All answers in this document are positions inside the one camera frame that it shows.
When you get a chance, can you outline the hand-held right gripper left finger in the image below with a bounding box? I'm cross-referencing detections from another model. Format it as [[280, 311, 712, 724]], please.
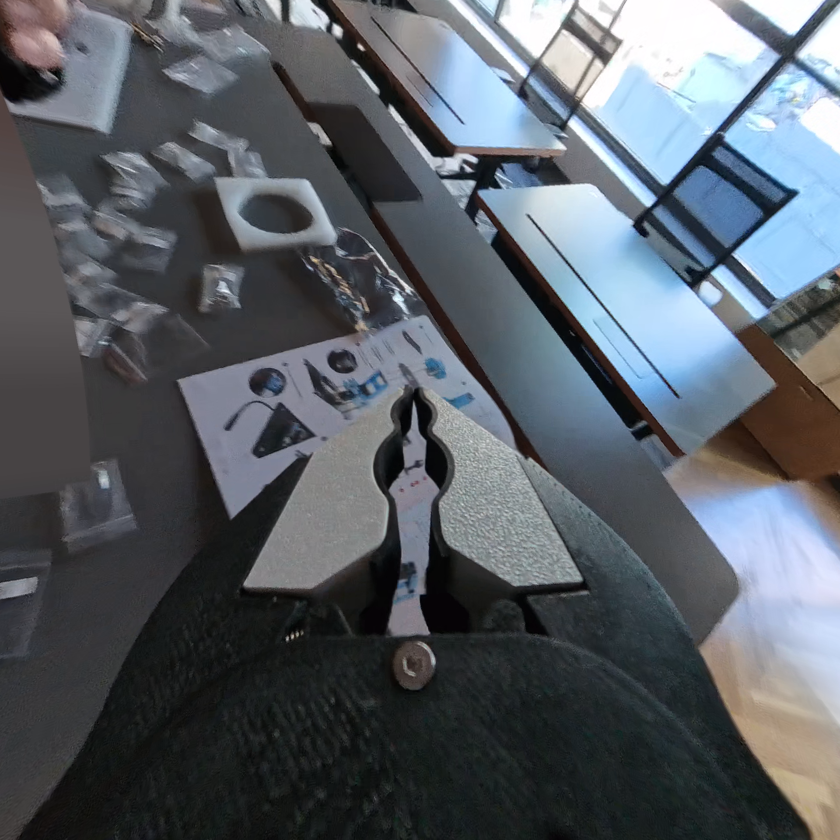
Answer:
[[243, 386, 416, 635]]

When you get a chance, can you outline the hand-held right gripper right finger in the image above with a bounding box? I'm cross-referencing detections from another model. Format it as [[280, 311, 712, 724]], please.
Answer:
[[416, 387, 586, 635]]

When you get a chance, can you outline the printed instruction booklet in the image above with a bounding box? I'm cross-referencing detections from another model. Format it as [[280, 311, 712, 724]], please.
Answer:
[[177, 315, 519, 634]]

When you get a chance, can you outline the person's left hand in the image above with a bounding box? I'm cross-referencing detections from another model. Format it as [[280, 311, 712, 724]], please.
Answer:
[[0, 0, 70, 68]]

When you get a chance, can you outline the black crinkled plastic bag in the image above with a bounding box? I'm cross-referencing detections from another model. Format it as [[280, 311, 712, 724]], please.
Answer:
[[298, 226, 427, 332]]

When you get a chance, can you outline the black mesh chair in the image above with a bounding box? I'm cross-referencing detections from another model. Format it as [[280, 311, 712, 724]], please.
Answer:
[[518, 0, 623, 129], [633, 134, 798, 286]]

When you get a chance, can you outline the pile of clear parts bags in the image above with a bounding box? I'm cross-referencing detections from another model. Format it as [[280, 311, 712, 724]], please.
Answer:
[[0, 0, 270, 657]]

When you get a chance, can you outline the large glass window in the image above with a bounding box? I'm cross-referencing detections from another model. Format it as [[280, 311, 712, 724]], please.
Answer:
[[489, 0, 840, 309]]

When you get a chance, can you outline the white foam pad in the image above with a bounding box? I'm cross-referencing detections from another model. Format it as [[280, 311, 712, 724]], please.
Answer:
[[7, 13, 132, 133]]

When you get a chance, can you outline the white foam square ring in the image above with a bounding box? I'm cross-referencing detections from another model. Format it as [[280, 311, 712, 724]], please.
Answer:
[[215, 177, 337, 253]]

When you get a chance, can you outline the black cable tray lid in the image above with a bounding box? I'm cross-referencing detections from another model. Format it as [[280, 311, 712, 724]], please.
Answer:
[[308, 101, 422, 203]]

